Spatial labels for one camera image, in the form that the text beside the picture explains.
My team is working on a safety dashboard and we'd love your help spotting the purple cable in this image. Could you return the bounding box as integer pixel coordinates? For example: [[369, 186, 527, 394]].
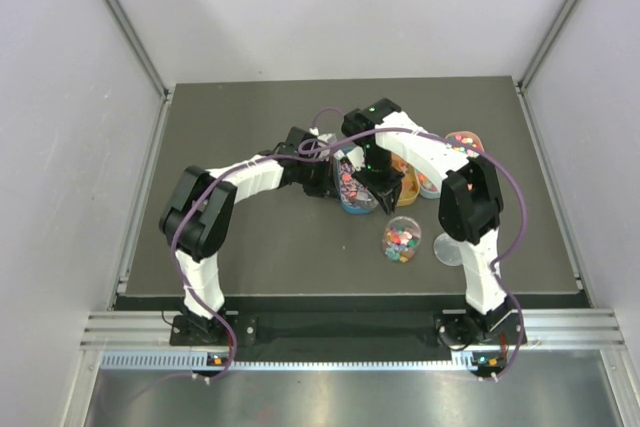
[[297, 131, 530, 382], [170, 106, 346, 382]]

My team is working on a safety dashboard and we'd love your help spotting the yellow tray of popsicle candies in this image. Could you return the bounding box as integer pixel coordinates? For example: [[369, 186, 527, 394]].
[[391, 154, 420, 207]]

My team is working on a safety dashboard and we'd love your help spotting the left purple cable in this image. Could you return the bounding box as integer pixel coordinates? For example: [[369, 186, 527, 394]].
[[170, 106, 346, 382]]

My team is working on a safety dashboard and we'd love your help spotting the light blue tray of gummies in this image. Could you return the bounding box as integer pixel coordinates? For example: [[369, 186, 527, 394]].
[[418, 172, 440, 199]]

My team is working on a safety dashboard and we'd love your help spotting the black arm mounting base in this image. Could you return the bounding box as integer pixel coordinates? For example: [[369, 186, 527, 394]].
[[168, 310, 529, 348]]

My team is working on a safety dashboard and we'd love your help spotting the clear plastic jar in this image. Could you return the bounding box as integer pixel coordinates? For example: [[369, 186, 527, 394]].
[[382, 216, 422, 263]]

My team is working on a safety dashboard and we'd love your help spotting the blue tray of lollipops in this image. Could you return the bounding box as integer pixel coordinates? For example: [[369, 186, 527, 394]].
[[333, 144, 378, 215]]

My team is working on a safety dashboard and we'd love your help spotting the grey slotted cable duct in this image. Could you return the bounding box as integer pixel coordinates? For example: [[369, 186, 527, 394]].
[[99, 350, 506, 372]]

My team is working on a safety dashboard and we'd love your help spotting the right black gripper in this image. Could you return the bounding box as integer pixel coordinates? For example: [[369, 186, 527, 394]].
[[351, 145, 405, 214]]

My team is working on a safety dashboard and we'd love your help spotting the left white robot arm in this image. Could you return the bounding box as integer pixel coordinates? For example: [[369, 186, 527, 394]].
[[159, 127, 337, 344]]

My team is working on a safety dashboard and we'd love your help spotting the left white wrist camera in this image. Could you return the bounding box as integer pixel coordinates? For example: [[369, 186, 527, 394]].
[[309, 127, 338, 159]]

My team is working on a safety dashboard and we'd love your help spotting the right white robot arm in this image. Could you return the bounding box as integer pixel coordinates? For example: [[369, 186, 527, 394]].
[[341, 98, 509, 347]]

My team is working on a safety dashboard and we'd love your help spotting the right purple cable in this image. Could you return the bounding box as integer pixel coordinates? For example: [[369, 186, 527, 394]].
[[297, 131, 530, 382]]

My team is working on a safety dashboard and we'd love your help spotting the pink tray of star candies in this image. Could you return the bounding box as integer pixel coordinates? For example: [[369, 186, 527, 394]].
[[446, 131, 484, 158]]

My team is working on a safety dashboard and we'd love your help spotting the clear round jar lid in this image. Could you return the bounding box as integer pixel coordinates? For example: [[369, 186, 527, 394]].
[[433, 232, 462, 267]]

